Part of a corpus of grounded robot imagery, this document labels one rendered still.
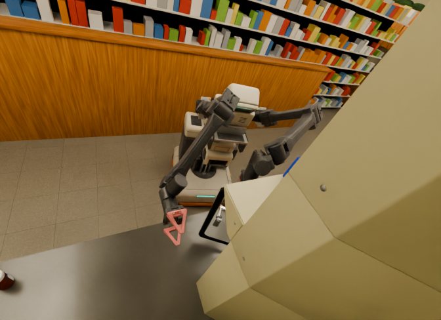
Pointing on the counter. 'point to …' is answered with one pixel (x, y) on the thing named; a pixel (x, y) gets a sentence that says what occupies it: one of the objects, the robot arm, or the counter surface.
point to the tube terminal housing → (306, 272)
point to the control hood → (246, 200)
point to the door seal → (210, 218)
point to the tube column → (386, 157)
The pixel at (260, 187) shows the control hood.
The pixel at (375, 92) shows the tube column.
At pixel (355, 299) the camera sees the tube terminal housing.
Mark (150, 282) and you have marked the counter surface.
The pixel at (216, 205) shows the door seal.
